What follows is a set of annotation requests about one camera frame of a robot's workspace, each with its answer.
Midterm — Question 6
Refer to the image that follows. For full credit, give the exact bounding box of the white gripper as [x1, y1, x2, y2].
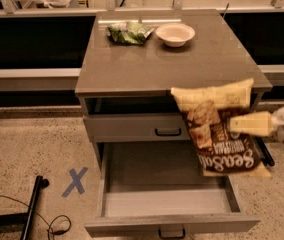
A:
[228, 107, 284, 143]

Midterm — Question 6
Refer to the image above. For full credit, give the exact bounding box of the brown sea salt chip bag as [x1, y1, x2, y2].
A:
[171, 78, 270, 177]

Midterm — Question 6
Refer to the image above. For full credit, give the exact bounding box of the closed grey upper drawer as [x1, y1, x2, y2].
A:
[83, 113, 189, 143]

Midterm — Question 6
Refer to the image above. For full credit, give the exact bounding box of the open grey middle drawer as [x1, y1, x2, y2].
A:
[86, 141, 259, 238]

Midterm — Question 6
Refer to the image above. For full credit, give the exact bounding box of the grey cabinet with counter top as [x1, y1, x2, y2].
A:
[75, 9, 272, 160]

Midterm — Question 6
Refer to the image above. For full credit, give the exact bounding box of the green chip bag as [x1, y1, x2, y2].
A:
[106, 21, 153, 45]

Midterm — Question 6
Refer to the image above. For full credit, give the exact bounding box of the black wheeled stand base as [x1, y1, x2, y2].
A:
[255, 137, 275, 166]

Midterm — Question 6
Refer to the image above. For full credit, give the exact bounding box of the white paper bowl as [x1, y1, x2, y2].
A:
[156, 23, 195, 48]

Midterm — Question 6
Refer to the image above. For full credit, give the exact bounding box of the blue tape X mark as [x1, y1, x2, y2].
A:
[62, 167, 88, 198]

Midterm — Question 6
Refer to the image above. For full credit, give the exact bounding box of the black drawer handle upper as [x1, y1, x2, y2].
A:
[154, 128, 182, 137]

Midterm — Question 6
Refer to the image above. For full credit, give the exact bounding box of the black drawer handle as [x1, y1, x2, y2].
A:
[158, 229, 186, 240]
[154, 128, 182, 137]

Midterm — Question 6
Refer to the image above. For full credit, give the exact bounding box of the black drawer handle lower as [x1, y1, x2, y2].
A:
[158, 229, 186, 240]

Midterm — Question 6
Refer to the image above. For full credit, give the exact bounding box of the black cable on floor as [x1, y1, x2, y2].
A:
[0, 179, 72, 237]

